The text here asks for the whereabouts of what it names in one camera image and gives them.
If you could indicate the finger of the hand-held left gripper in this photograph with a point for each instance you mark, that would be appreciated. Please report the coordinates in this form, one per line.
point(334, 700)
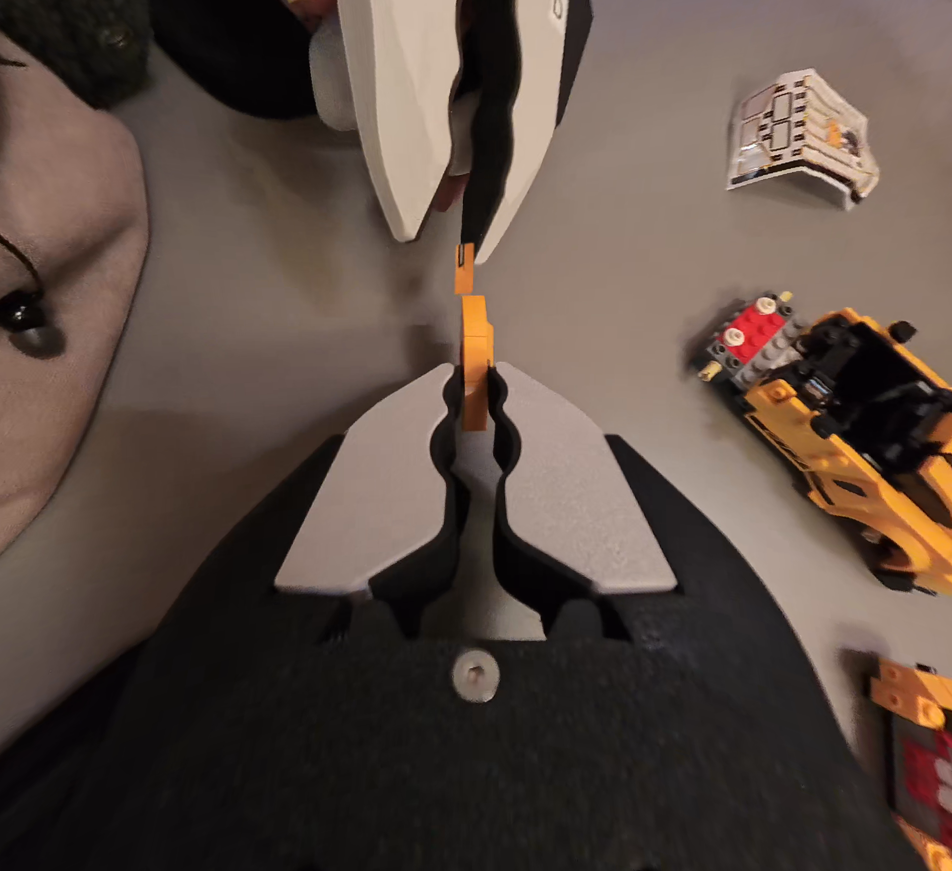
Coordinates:
point(539, 68)
point(401, 68)

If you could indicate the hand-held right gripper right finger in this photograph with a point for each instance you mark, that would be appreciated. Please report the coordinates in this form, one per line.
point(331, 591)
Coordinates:
point(580, 514)

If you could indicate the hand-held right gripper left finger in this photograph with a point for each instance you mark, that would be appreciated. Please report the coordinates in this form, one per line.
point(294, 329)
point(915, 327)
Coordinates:
point(372, 514)

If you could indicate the orange white red lego subassembly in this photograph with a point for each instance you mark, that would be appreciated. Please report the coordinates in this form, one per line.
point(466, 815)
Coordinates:
point(476, 358)

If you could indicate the orange lego tile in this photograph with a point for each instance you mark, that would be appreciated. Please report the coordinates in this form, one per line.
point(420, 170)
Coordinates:
point(465, 269)

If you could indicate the lego sticker sheet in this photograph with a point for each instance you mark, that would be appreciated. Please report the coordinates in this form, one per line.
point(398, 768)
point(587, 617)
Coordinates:
point(803, 135)

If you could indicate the yellow lego car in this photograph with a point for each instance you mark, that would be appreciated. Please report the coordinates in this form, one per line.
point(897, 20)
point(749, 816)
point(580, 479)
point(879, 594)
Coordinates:
point(855, 432)

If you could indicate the person's left forearm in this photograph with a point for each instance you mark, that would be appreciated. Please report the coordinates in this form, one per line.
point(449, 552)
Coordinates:
point(223, 31)

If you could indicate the black orange lego bumper assembly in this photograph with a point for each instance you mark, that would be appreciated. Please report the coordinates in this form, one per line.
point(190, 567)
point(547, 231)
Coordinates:
point(918, 752)

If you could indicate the beige shirt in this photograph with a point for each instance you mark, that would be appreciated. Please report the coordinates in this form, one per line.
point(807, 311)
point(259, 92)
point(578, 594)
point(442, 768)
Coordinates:
point(67, 291)

